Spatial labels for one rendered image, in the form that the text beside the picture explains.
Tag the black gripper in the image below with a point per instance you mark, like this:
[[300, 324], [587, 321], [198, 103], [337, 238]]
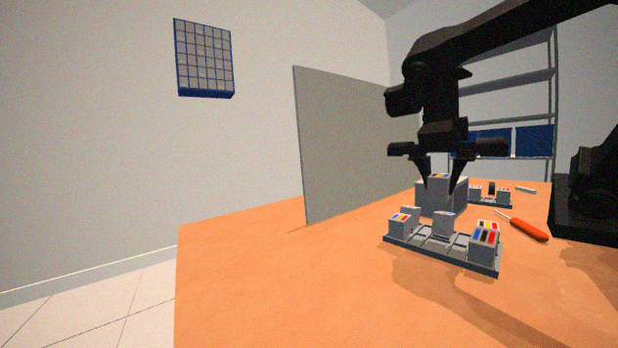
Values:
[[465, 151]]

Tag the white flat bar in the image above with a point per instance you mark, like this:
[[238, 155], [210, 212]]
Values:
[[521, 189]]

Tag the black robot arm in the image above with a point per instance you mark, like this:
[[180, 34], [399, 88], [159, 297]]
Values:
[[433, 67]]

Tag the orange-handled screwdriver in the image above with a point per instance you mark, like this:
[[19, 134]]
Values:
[[527, 229]]

